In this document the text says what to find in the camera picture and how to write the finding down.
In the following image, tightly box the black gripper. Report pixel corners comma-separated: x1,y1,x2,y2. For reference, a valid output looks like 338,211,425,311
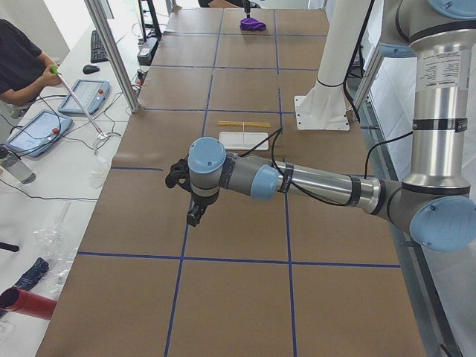
165,158,213,226

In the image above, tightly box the purple towel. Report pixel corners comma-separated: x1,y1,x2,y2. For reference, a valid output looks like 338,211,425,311
239,17,267,32

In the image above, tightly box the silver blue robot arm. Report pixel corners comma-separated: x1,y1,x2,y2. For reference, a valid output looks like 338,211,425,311
165,1,475,251

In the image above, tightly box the white towel rack base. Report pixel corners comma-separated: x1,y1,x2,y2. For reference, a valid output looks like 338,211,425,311
219,132,269,151

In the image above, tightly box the wooden rack rod far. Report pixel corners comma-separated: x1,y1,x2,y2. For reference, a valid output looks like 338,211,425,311
216,120,271,127

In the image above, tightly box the wooden rack rod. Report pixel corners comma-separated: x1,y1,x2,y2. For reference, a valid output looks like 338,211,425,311
216,120,271,127
222,125,270,129

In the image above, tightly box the wooden rack rod near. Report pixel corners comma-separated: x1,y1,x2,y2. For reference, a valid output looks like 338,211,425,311
222,125,270,129

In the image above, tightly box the clear plastic wrap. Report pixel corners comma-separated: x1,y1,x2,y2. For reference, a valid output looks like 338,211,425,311
33,202,77,300

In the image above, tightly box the upper teach pendant tablet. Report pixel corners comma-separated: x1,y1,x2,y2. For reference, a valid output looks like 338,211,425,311
58,79,110,117

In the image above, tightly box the teach pendant tablet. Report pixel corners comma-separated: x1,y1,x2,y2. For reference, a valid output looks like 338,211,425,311
5,109,73,157
58,79,110,117

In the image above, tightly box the lower teach pendant tablet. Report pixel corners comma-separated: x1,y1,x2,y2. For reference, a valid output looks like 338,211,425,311
5,109,73,157

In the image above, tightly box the black computer mouse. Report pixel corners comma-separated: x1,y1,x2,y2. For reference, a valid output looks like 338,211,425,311
83,64,100,75

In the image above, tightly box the dark blue folded cloth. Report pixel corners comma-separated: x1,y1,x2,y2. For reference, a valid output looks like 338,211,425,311
14,257,49,291

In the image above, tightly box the black keyboard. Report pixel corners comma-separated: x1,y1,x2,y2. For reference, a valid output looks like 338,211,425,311
90,30,108,63

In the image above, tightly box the clear water bottle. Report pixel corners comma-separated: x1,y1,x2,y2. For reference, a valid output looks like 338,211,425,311
0,146,36,184

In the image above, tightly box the red cylinder tube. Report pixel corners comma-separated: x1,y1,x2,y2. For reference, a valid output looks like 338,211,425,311
1,286,57,321

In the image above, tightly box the person in black shirt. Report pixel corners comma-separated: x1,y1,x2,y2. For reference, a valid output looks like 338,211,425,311
1,19,61,106

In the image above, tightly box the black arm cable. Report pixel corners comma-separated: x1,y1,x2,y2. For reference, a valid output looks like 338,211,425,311
237,126,416,206

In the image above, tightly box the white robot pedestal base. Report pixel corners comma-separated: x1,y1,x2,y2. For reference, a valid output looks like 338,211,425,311
295,0,374,131

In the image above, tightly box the grabber stick green handle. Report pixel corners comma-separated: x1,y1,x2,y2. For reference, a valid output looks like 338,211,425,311
49,65,114,142

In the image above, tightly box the aluminium frame post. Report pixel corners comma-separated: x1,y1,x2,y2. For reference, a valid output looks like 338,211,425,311
84,0,140,113

